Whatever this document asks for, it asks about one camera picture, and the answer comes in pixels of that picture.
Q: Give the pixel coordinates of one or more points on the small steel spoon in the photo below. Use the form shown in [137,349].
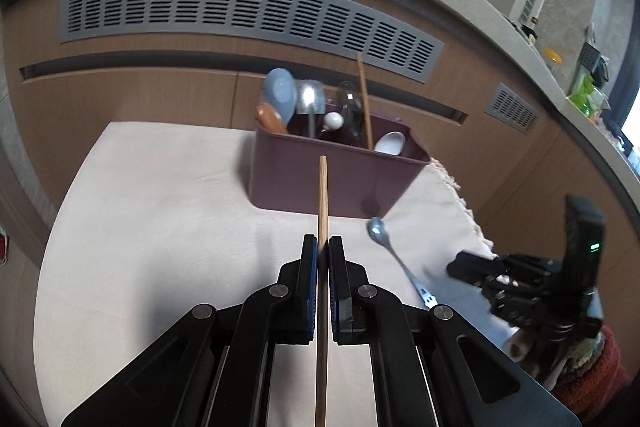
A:
[378,233]

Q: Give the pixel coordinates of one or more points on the small grey vent grille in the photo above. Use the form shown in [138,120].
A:
[509,108]

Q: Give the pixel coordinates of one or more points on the white ball utensil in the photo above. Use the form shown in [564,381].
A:
[332,121]

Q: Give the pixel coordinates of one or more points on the long grey vent grille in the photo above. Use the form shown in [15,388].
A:
[341,27]

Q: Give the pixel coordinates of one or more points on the yellow lid jar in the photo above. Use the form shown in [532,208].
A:
[553,59]

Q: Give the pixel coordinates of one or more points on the blue plastic rice paddle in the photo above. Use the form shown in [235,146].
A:
[279,89]

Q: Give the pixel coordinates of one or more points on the dark ladle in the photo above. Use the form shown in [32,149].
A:
[349,102]

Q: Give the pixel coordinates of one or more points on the brown wooden spoon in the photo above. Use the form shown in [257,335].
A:
[269,118]

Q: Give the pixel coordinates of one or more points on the wooden chopstick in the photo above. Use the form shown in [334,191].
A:
[322,297]
[365,102]

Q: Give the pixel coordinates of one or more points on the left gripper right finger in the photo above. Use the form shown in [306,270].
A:
[345,277]

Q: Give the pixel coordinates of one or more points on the steel spatula black handle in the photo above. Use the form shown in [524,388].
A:
[311,102]

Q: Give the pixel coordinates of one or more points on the white plastic spoon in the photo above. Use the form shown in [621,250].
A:
[391,143]

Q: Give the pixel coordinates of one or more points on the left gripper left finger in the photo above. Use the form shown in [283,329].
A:
[308,276]

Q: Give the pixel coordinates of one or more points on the maroon plastic utensil bin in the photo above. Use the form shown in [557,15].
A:
[284,172]

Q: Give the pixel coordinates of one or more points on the white fringed tablecloth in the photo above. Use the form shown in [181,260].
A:
[157,220]

